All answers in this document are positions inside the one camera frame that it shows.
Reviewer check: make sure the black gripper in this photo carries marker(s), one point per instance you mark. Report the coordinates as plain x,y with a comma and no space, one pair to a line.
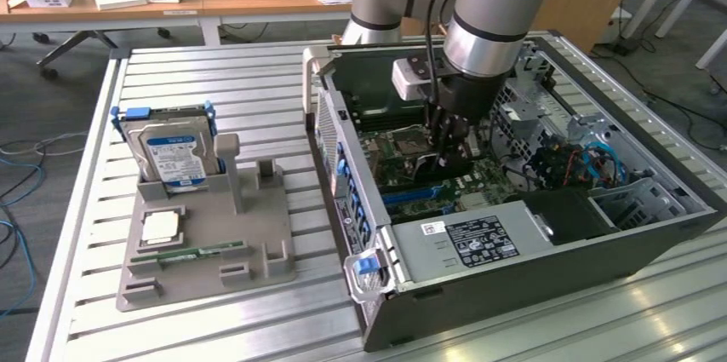
470,95

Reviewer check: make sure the black graphics card metal bracket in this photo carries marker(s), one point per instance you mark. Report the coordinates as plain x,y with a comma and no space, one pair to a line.
448,168

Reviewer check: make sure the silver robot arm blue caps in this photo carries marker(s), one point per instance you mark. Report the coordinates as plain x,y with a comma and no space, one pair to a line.
488,4

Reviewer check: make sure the perforated metal drive cage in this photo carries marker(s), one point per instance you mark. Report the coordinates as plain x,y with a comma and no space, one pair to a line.
528,123

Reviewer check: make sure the CPU socket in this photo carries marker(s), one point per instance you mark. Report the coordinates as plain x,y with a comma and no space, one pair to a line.
408,142

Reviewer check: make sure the green motherboard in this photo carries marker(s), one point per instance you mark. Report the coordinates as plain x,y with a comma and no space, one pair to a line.
488,185

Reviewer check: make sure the blue expansion slot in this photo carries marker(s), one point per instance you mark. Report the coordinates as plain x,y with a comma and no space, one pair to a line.
414,195

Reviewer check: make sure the grey power supply unit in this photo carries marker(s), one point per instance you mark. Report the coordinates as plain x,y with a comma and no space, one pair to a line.
430,251

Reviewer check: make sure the metal disk bay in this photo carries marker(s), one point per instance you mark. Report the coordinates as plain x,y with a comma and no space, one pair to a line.
641,200

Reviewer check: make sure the blue case latch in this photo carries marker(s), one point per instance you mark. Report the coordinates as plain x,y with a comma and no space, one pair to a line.
362,267

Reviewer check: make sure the dark grey open PC case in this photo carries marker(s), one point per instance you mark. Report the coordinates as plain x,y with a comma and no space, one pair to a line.
511,294

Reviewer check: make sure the grey printed parts rack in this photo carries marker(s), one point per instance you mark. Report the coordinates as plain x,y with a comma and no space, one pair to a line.
221,225

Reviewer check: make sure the hard disk in blue caddy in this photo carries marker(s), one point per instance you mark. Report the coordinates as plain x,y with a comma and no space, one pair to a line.
169,153

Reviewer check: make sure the green RAM stick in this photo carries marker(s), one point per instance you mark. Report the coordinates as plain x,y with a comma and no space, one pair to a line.
186,253

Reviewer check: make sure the silver CPU chip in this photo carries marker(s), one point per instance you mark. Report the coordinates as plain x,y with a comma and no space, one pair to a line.
158,228

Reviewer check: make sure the black desk base castors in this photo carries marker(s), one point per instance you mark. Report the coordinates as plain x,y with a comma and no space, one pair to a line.
62,49

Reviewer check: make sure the white table frame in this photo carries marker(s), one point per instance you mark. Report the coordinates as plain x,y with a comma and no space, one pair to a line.
647,2

